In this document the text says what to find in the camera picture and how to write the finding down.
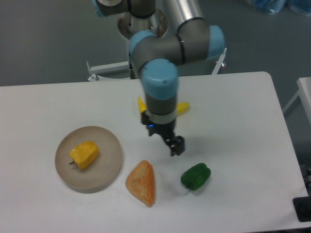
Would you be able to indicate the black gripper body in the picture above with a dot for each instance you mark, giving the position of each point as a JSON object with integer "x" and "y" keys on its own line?
{"x": 166, "y": 131}

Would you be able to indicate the yellow toy bell pepper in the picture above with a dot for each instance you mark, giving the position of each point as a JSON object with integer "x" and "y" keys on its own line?
{"x": 84, "y": 154}

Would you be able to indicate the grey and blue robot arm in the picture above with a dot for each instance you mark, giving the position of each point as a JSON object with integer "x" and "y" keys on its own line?
{"x": 155, "y": 60}

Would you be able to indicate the green toy bell pepper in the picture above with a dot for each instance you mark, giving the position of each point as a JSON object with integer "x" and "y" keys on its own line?
{"x": 196, "y": 176}

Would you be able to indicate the beige round plate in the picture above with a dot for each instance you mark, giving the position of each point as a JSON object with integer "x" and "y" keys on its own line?
{"x": 101, "y": 172}

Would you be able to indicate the yellow toy banana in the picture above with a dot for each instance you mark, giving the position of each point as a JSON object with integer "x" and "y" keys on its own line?
{"x": 182, "y": 107}

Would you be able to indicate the orange toy croissant bread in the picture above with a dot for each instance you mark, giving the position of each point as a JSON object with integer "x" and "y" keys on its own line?
{"x": 141, "y": 183}

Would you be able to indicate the black device at table edge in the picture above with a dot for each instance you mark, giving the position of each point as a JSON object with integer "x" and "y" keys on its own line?
{"x": 302, "y": 206}

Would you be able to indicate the white side table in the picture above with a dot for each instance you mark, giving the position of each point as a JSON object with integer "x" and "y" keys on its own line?
{"x": 302, "y": 95}

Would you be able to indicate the blue plastic bags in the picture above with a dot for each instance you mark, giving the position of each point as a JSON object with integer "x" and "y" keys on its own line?
{"x": 302, "y": 7}

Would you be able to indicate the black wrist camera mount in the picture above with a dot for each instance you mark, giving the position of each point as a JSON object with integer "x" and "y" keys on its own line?
{"x": 145, "y": 118}

